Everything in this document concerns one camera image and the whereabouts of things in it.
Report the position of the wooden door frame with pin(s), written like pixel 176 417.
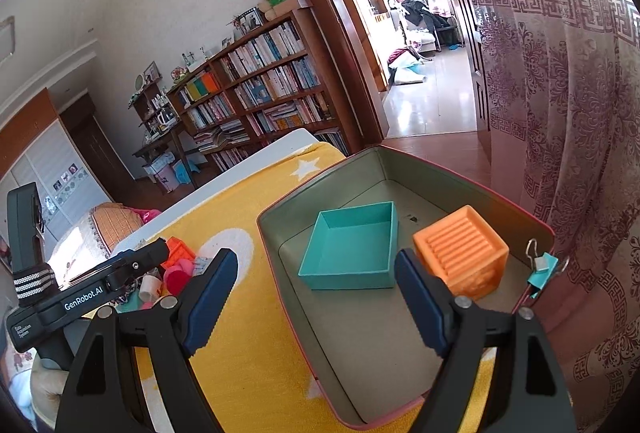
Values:
pixel 360 72

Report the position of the small wooden desk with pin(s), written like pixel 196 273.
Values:
pixel 168 139

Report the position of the orange embossed toy block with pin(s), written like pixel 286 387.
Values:
pixel 177 250

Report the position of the teal binder clip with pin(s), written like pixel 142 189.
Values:
pixel 543 268

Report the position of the orange ribbed plastic cube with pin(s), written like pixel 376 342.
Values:
pixel 464 251

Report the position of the teal open cardboard box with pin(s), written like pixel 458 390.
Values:
pixel 352 248

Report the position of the pink plastic cup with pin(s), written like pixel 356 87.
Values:
pixel 177 276

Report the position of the white wardrobe doors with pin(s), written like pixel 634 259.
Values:
pixel 66 187

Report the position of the yellow patterned towel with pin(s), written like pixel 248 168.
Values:
pixel 251 369

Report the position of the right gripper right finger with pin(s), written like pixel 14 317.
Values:
pixel 527 390

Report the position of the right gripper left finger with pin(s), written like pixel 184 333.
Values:
pixel 103 392

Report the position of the large wooden bookshelf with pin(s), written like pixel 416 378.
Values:
pixel 278 78

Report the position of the pink rimmed metal storage tin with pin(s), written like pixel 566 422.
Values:
pixel 362 346

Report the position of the orange plaid pillow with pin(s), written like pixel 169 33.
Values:
pixel 112 223

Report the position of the blue plastic stool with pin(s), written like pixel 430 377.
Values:
pixel 181 172

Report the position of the tall narrow wooden shelf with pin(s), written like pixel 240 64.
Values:
pixel 153 108

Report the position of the purple patterned curtain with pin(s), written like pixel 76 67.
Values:
pixel 562 78

